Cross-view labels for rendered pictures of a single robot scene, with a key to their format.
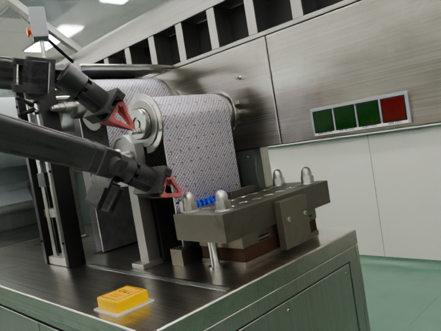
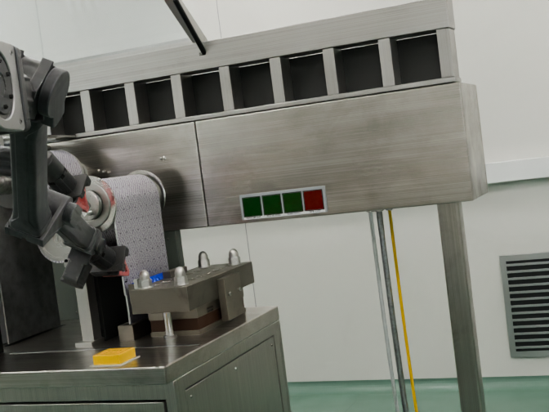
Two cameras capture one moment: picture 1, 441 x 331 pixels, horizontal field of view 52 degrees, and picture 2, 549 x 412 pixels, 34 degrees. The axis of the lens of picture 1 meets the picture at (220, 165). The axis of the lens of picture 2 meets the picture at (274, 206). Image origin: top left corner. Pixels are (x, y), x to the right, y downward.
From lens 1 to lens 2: 136 cm
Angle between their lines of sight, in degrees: 23
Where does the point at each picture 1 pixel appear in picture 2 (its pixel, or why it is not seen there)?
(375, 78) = (298, 173)
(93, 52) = not seen: outside the picture
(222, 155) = (154, 236)
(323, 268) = (256, 338)
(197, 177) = (138, 257)
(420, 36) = (334, 144)
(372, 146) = (250, 226)
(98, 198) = (77, 273)
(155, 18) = not seen: hidden behind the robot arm
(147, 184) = (109, 262)
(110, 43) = not seen: outside the picture
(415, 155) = (306, 240)
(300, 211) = (236, 287)
